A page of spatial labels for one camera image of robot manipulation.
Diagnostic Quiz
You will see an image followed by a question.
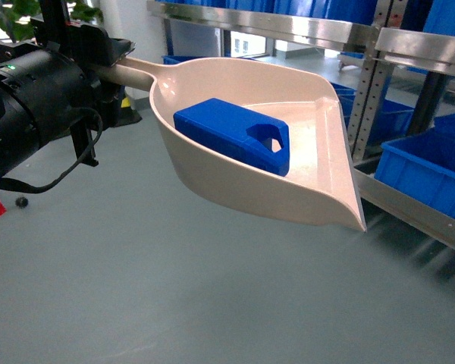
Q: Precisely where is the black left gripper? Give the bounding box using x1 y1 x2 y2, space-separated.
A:
30 14 133 167

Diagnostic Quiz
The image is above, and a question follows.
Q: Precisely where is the stainless steel shelf rack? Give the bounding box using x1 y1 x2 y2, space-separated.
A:
147 1 455 250

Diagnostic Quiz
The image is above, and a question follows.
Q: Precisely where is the beige plastic dustpan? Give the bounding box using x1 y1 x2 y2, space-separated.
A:
96 58 366 231

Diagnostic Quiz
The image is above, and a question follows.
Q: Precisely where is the blue plastic part block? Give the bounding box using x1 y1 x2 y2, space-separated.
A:
174 98 290 177

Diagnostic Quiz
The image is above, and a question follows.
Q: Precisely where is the potted green plant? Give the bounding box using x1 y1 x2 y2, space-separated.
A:
0 0 104 42

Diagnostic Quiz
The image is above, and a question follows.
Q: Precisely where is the blue bin on shelf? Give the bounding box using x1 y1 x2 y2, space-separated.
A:
375 130 455 219

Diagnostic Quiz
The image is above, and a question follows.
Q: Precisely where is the black cable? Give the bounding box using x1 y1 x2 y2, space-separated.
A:
0 107 104 195

